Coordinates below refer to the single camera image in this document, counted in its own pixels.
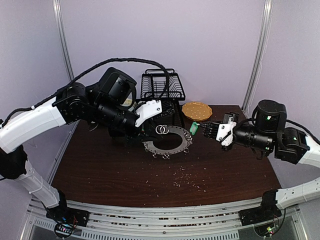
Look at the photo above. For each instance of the right aluminium frame post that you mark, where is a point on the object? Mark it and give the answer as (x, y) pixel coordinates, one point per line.
(260, 50)

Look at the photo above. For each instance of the aluminium frame post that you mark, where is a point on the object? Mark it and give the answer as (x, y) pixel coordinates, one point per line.
(67, 55)
(260, 50)

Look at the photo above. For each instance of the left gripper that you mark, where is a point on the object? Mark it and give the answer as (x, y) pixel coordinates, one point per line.
(147, 130)

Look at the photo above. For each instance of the black wire dish rack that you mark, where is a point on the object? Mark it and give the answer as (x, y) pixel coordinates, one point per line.
(153, 82)

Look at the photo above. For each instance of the left aluminium frame post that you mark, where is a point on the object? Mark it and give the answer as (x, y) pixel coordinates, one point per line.
(67, 55)

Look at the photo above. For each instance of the aluminium front rail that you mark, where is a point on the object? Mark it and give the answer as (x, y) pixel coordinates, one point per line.
(206, 222)

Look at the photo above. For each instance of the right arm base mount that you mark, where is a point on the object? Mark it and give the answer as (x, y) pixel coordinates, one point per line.
(258, 214)

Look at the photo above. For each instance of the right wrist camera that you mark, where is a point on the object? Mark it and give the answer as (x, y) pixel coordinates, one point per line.
(225, 133)

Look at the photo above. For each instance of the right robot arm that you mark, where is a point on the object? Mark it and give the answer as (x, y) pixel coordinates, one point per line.
(269, 131)

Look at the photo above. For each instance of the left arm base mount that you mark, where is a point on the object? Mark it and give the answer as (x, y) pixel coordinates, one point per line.
(67, 215)

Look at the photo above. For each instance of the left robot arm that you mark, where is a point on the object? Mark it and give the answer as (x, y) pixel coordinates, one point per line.
(99, 103)

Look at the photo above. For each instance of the yellow checked bowl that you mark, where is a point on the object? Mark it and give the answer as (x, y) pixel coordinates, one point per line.
(128, 102)

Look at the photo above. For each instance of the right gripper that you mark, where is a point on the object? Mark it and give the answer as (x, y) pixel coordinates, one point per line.
(227, 117)

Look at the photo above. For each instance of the yellow dotted plate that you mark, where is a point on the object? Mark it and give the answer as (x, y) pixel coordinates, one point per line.
(197, 111)

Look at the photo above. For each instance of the metal keyring disc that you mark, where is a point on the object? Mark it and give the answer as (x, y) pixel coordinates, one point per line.
(163, 130)

